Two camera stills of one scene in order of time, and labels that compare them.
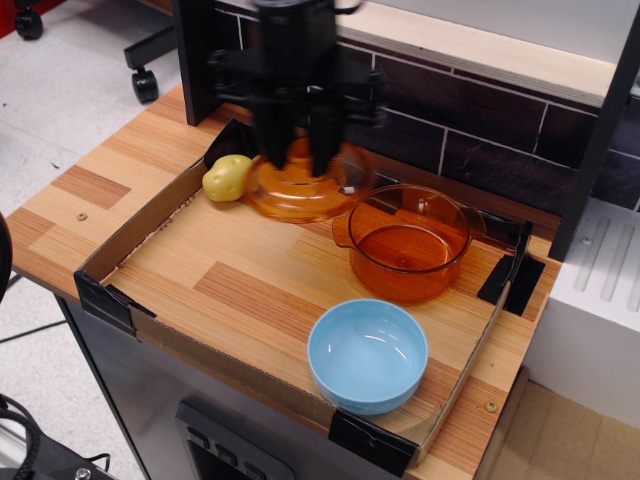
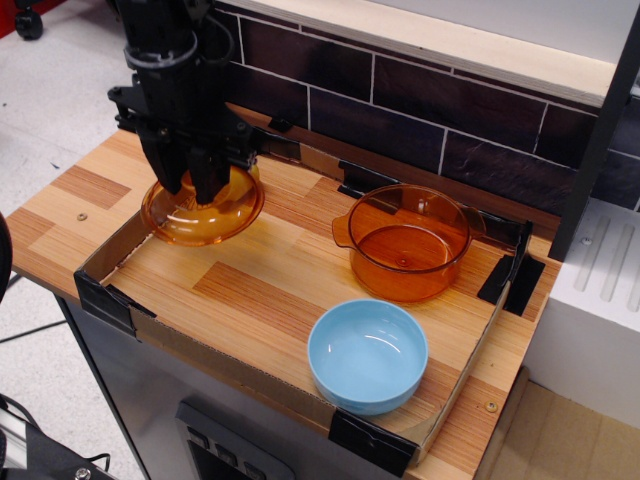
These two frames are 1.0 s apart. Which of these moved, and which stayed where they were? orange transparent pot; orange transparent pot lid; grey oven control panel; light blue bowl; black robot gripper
Moved: orange transparent pot lid; black robot gripper
Stayed: grey oven control panel; light blue bowl; orange transparent pot
